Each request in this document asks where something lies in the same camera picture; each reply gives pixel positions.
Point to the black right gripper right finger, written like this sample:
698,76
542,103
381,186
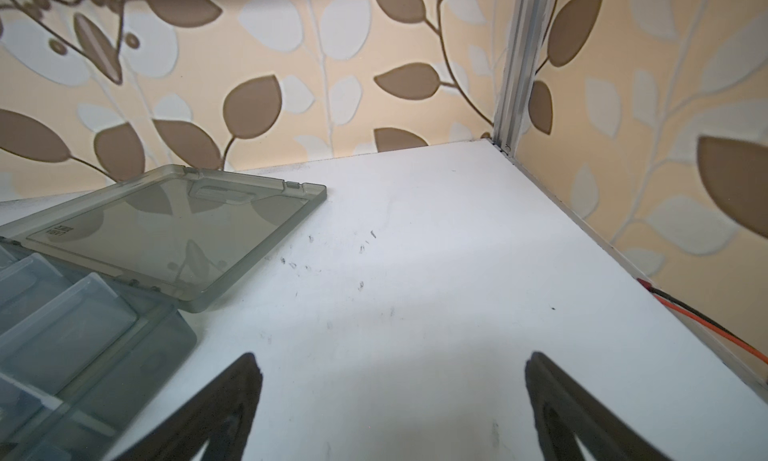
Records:
569,419

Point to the red black multimeter leads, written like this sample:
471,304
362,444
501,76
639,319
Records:
687,311

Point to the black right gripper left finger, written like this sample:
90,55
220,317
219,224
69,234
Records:
215,423

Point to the aluminium frame post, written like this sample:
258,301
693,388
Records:
529,25

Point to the grey plastic organizer box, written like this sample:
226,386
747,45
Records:
94,292

